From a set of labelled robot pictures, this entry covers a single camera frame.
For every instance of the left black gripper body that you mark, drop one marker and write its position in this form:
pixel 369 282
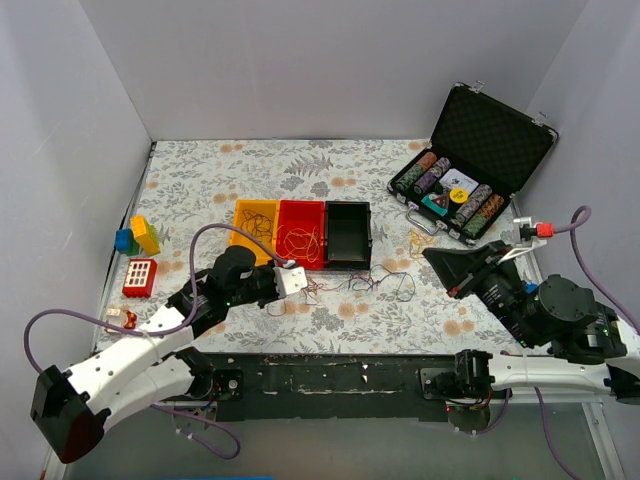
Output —
pixel 267 288

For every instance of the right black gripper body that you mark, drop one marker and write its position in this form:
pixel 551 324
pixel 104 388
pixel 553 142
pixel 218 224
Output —
pixel 476 275

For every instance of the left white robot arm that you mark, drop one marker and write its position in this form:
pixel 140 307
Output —
pixel 75 407

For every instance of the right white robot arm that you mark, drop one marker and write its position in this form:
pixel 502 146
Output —
pixel 570 340

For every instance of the yellow plastic bin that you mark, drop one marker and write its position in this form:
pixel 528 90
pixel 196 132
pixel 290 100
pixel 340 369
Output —
pixel 258 218

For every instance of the yellow dealer chip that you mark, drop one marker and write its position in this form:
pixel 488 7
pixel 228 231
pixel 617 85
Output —
pixel 458 195

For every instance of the red plastic bin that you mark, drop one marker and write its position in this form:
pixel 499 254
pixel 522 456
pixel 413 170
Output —
pixel 301 233

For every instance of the red white toy block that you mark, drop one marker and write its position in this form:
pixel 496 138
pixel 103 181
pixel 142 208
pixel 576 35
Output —
pixel 139 278

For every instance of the yellow toy brick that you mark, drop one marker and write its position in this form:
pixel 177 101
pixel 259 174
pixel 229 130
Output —
pixel 145 235

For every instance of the green toy brick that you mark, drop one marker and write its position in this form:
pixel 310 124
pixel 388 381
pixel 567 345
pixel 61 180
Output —
pixel 132 249

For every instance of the floral table mat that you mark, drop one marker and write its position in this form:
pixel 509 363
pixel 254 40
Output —
pixel 396 307

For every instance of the black plastic bin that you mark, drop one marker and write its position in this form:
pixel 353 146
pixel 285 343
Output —
pixel 348 239

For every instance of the small white red toy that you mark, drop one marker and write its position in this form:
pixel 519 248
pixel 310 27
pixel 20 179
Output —
pixel 121 318

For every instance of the black poker chip case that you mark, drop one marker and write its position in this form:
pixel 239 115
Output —
pixel 481 145

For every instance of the blue toy brick left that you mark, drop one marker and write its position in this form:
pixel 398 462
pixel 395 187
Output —
pixel 124 240

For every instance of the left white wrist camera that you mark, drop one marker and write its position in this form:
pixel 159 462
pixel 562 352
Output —
pixel 290 279

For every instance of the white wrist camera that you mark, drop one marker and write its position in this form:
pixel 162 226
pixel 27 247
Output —
pixel 290 279
pixel 531 234

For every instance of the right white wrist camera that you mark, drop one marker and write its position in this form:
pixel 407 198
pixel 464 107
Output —
pixel 531 234

